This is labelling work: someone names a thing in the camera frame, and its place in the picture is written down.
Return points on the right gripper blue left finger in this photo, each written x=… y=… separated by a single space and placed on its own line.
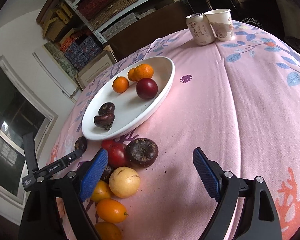
x=90 y=172

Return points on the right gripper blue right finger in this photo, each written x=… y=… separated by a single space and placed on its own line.
x=209 y=172

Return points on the large dark mangosteen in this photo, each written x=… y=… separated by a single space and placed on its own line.
x=142 y=152

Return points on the large orange mandarin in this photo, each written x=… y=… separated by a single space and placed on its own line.
x=143 y=71

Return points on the orange kumquat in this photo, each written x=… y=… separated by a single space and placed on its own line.
x=108 y=231
x=101 y=191
x=111 y=211

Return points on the yellow round fruit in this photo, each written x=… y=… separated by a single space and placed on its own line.
x=124 y=182

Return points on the pink patterned tablecloth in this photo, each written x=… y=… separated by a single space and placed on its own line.
x=239 y=101

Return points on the small orange on plate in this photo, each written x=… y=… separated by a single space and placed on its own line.
x=131 y=75
x=120 y=84

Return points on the framed picture leaning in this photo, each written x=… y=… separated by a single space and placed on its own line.
x=96 y=66

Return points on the dark red plum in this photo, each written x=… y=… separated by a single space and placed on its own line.
x=146 y=88

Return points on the white beverage can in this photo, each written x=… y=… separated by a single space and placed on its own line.
x=200 y=28

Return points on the white paper cup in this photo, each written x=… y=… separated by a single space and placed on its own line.
x=221 y=22

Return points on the metal shelving with boxes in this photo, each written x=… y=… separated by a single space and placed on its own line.
x=100 y=19

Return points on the dark wooden cabinet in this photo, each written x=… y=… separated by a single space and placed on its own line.
x=264 y=14

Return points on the window frame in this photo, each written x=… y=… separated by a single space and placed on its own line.
x=21 y=112

